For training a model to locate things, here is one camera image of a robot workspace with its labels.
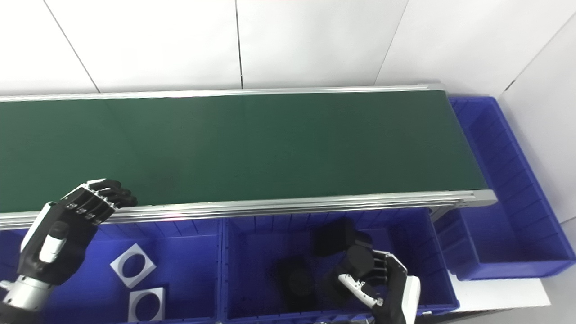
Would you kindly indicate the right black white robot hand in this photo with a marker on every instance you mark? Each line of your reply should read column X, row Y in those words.
column 400, row 297

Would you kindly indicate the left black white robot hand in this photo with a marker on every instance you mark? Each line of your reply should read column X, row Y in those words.
column 58, row 225

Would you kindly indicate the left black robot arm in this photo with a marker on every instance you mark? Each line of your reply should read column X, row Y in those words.
column 22, row 294

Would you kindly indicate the green conveyor belt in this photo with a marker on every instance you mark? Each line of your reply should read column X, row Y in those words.
column 315, row 204
column 270, row 144

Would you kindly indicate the long empty blue bin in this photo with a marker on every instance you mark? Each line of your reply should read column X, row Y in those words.
column 517, row 234

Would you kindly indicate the blue bin with white plates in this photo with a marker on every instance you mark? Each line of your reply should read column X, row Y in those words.
column 193, row 270

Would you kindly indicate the blue bin with black parts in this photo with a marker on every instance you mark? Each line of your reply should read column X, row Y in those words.
column 256, row 265

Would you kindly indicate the white square plate with hole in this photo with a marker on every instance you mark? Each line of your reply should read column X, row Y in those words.
column 118, row 265
column 135, row 299

